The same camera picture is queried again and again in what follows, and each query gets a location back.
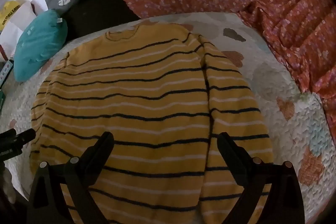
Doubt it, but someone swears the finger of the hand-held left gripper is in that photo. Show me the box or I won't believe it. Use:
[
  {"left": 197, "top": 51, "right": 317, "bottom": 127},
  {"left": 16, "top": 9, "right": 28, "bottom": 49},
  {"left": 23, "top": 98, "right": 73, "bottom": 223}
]
[{"left": 15, "top": 128, "right": 36, "bottom": 146}]

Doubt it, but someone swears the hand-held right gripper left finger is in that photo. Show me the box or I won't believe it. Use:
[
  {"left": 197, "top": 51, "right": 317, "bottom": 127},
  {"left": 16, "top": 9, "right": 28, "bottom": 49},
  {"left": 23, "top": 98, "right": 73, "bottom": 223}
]
[{"left": 28, "top": 131, "right": 115, "bottom": 224}]

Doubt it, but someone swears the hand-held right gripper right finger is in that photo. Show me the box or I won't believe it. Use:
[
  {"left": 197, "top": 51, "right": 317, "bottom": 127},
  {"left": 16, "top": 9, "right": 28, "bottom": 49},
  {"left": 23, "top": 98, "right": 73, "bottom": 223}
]
[{"left": 217, "top": 132, "right": 305, "bottom": 224}]

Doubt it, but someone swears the yellow striped sweater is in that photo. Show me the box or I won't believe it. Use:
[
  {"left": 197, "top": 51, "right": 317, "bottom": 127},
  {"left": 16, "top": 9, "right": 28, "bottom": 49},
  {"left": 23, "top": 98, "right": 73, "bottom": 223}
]
[{"left": 29, "top": 23, "right": 275, "bottom": 224}]

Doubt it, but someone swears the green and white box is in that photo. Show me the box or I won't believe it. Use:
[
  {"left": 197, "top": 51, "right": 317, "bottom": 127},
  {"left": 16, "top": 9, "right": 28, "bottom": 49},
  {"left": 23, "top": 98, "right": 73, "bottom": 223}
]
[{"left": 0, "top": 59, "right": 14, "bottom": 111}]

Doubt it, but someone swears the white quilted heart blanket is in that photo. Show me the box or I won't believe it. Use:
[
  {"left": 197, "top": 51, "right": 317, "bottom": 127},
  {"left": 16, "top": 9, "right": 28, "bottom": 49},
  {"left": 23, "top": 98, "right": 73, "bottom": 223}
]
[{"left": 0, "top": 12, "right": 336, "bottom": 224}]

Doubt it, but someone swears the teal cushion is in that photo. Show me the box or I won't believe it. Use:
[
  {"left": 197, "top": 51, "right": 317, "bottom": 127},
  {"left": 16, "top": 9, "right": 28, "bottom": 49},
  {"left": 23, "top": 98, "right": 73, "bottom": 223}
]
[{"left": 13, "top": 9, "right": 68, "bottom": 82}]

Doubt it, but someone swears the yellow and white plastic bag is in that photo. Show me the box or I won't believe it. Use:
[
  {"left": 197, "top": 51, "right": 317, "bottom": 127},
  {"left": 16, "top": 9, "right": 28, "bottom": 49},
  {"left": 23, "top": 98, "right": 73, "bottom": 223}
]
[{"left": 0, "top": 0, "right": 22, "bottom": 31}]

